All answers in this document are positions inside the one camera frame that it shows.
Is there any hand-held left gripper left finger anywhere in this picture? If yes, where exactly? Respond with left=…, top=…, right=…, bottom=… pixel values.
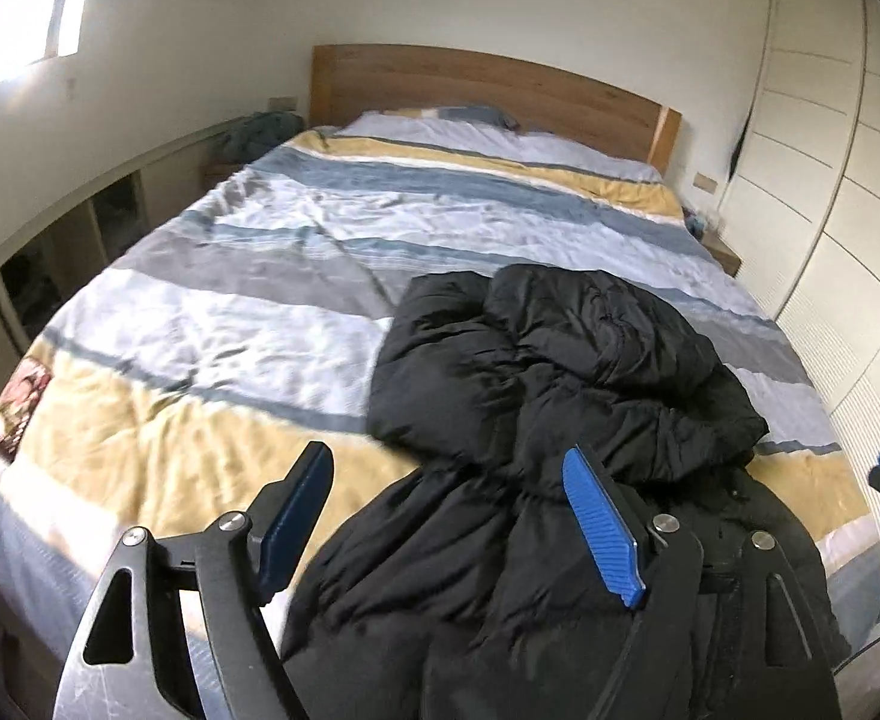
left=53, top=441, right=336, bottom=720

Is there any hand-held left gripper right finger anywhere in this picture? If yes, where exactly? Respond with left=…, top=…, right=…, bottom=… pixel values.
left=560, top=446, right=842, bottom=720

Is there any black puffer jacket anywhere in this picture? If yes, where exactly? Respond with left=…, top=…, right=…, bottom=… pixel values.
left=279, top=264, right=854, bottom=720

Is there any striped duvet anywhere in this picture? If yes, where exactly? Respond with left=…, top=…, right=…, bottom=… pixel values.
left=0, top=109, right=880, bottom=680

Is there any wooden nightstand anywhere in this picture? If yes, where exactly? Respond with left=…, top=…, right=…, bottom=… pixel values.
left=702, top=232, right=743, bottom=278

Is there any white wardrobe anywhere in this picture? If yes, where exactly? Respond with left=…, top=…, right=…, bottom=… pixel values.
left=716, top=0, right=880, bottom=488

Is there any printed magazine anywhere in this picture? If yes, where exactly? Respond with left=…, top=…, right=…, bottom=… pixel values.
left=0, top=358, right=55, bottom=462

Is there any low open shelf cabinet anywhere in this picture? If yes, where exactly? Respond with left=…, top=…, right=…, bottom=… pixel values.
left=0, top=118, right=261, bottom=406

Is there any white pillow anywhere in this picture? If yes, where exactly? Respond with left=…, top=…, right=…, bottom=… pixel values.
left=339, top=109, right=665, bottom=182

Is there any green crumpled cloth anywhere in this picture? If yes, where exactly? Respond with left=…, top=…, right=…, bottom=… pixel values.
left=218, top=111, right=307, bottom=163

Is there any grey pillow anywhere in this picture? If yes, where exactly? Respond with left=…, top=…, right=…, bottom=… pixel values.
left=434, top=105, right=522, bottom=130

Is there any wooden bed headboard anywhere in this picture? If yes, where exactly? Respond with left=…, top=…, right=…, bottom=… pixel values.
left=310, top=43, right=683, bottom=167

